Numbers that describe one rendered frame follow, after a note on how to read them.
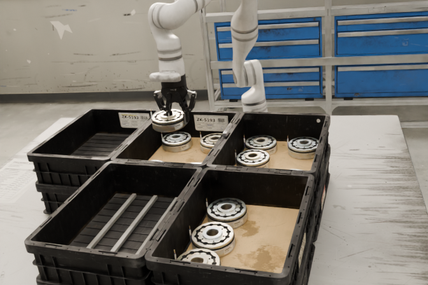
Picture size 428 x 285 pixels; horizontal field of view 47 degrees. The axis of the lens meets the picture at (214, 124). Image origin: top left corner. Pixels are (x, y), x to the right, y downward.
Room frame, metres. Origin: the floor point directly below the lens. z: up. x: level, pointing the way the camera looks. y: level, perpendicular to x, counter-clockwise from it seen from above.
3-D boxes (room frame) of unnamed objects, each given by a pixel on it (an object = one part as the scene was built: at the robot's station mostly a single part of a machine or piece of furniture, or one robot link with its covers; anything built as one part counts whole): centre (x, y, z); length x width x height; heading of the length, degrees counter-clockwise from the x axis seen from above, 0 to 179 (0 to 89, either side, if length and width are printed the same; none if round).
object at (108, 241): (1.06, 0.25, 0.87); 0.40 x 0.30 x 0.11; 160
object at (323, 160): (1.33, -0.17, 0.87); 0.40 x 0.30 x 0.11; 160
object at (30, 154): (1.54, 0.39, 0.92); 0.40 x 0.30 x 0.02; 160
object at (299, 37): (3.27, -0.42, 0.60); 0.72 x 0.03 x 0.56; 75
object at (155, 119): (1.40, 0.14, 1.01); 0.10 x 0.10 x 0.01
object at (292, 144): (1.41, -0.28, 0.86); 0.10 x 0.10 x 0.01
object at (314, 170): (1.33, -0.17, 0.92); 0.40 x 0.30 x 0.02; 160
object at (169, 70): (1.38, 0.11, 1.17); 0.11 x 0.09 x 0.06; 163
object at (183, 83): (1.39, 0.11, 1.10); 0.08 x 0.08 x 0.09
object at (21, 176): (1.70, 0.80, 0.70); 0.33 x 0.23 x 0.01; 165
